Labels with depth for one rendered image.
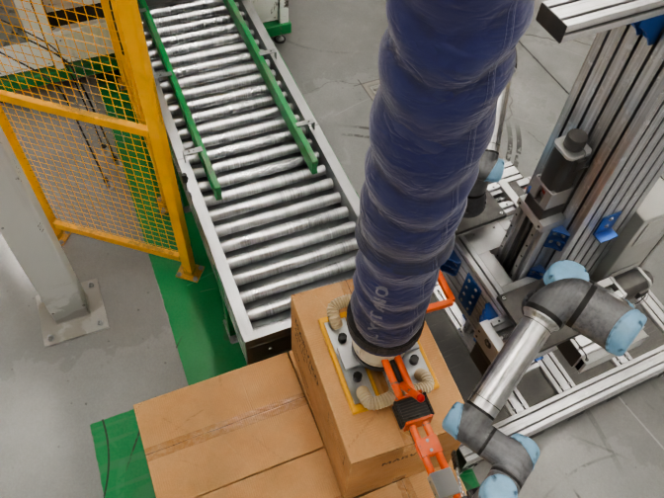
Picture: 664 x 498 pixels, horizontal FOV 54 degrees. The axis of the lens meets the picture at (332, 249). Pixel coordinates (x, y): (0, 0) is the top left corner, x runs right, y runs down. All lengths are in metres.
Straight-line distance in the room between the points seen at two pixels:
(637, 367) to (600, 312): 1.65
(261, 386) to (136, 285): 1.17
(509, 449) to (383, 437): 0.55
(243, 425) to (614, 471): 1.68
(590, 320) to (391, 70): 0.79
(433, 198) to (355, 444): 0.94
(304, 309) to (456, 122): 1.19
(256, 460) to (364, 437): 0.53
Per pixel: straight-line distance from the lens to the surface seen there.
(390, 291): 1.60
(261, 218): 2.89
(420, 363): 2.10
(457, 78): 1.07
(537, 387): 3.04
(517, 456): 1.57
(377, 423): 2.03
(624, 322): 1.62
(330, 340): 2.10
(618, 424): 3.36
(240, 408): 2.47
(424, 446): 1.87
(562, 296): 1.61
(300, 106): 3.31
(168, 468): 2.43
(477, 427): 1.57
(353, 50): 4.63
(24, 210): 2.73
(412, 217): 1.32
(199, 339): 3.22
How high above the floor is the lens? 2.84
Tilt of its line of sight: 55 degrees down
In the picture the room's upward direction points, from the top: 5 degrees clockwise
